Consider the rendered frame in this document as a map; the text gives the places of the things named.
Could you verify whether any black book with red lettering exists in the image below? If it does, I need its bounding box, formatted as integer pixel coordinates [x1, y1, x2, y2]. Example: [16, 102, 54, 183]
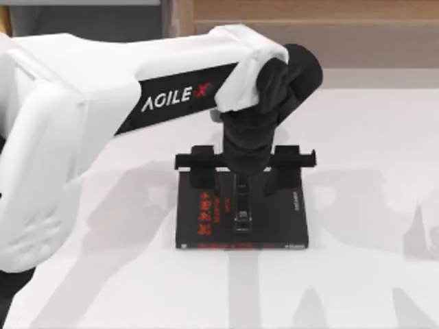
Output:
[174, 168, 311, 251]

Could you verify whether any wooden cupboard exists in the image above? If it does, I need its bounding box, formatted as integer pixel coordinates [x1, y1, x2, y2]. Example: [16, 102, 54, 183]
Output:
[193, 0, 439, 70]

